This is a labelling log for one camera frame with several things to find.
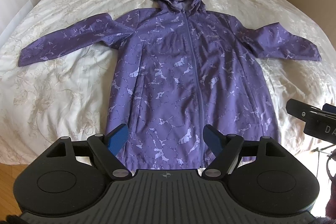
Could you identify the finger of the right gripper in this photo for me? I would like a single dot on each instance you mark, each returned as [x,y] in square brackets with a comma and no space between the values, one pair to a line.
[306,112]

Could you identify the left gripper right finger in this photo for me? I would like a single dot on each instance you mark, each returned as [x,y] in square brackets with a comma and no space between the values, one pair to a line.
[226,149]

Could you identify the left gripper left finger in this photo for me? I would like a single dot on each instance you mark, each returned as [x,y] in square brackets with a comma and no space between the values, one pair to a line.
[104,149]

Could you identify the purple patterned hooded jacket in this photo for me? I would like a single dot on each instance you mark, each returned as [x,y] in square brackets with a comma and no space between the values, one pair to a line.
[179,68]

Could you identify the white floral bedspread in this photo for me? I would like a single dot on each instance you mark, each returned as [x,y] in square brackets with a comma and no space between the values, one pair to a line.
[69,95]

